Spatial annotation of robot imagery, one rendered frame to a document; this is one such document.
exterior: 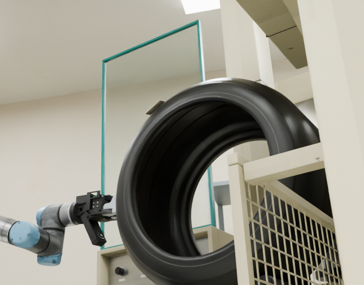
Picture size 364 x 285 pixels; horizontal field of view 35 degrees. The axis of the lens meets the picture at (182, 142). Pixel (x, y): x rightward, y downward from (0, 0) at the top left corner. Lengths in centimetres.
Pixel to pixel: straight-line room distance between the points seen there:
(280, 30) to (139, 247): 74
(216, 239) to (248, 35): 75
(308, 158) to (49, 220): 120
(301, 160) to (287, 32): 94
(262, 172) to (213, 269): 57
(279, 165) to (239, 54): 125
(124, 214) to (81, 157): 411
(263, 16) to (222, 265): 70
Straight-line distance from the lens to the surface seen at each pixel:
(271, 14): 166
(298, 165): 84
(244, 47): 208
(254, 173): 86
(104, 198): 179
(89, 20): 500
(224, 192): 455
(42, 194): 569
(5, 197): 586
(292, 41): 178
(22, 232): 175
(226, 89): 152
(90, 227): 179
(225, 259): 137
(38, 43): 531
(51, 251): 185
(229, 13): 219
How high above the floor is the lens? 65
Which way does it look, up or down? 25 degrees up
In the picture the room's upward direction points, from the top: 3 degrees counter-clockwise
